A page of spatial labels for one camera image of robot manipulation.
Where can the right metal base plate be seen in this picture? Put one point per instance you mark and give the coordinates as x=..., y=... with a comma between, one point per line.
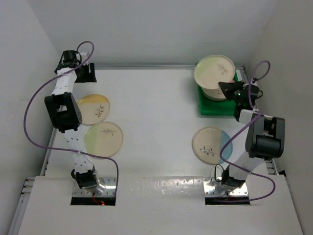
x=214, y=189

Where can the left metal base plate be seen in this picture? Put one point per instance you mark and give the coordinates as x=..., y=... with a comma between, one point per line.
x=106, y=188

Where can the blue and cream plate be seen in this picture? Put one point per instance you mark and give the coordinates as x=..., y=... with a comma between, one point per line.
x=207, y=144

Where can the pink and cream front plate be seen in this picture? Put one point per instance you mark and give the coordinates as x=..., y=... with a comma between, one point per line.
x=213, y=94

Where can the green and cream plate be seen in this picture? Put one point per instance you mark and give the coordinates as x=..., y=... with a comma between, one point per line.
x=213, y=69

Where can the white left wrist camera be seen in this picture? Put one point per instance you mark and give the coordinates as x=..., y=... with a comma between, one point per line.
x=84, y=54

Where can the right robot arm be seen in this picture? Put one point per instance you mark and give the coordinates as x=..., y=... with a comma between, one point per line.
x=265, y=138

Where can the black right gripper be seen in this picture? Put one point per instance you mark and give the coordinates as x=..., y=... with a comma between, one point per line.
x=228, y=88

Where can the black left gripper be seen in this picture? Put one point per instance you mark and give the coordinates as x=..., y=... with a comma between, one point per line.
x=90, y=77

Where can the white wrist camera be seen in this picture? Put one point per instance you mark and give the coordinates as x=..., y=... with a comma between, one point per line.
x=84, y=54
x=254, y=84

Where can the yellow and cream plate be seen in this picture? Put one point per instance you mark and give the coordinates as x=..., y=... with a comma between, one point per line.
x=94, y=108

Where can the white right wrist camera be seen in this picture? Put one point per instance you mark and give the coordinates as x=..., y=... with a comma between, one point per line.
x=254, y=84

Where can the light green cream plate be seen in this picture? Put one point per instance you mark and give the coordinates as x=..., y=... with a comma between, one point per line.
x=104, y=139

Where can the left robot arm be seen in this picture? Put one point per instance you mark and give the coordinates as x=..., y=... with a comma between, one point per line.
x=66, y=116

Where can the metal base plate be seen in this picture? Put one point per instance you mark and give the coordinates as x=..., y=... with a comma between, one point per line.
x=214, y=189
x=106, y=188

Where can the green plastic bin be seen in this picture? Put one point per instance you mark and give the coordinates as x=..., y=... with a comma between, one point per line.
x=210, y=107

